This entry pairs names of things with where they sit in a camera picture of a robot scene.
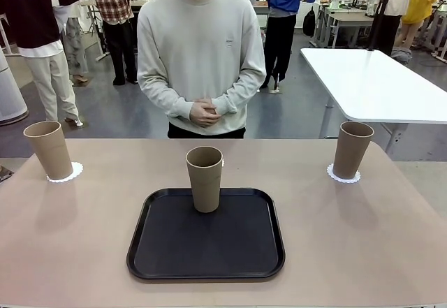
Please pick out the person's left forearm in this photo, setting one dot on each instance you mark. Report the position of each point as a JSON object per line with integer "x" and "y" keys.
{"x": 244, "y": 91}

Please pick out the grey background desk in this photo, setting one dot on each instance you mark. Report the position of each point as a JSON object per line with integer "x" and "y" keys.
{"x": 345, "y": 20}

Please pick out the tall brown paper cup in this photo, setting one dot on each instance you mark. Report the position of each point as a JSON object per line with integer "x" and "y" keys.
{"x": 351, "y": 154}
{"x": 204, "y": 185}
{"x": 50, "y": 151}

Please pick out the person's left hand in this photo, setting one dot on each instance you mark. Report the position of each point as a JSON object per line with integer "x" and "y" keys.
{"x": 211, "y": 106}

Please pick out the person's right hand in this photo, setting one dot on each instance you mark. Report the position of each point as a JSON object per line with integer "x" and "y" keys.
{"x": 202, "y": 117}

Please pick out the person's right forearm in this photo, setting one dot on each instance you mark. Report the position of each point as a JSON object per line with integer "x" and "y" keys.
{"x": 157, "y": 95}

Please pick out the grey cloth bundle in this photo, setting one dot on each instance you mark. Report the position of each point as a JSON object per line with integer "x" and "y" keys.
{"x": 401, "y": 53}

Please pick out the black hanging bag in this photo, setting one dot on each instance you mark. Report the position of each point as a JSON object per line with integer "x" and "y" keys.
{"x": 309, "y": 21}

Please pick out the person in grey sweatshirt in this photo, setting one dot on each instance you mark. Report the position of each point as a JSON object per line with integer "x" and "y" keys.
{"x": 199, "y": 42}

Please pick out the person in grey patterned skirt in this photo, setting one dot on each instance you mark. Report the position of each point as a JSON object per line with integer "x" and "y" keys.
{"x": 75, "y": 39}

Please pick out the black tripod pole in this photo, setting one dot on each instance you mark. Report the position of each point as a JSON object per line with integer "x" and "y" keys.
{"x": 382, "y": 4}

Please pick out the black plastic serving tray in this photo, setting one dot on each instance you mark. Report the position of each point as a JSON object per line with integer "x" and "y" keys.
{"x": 209, "y": 252}

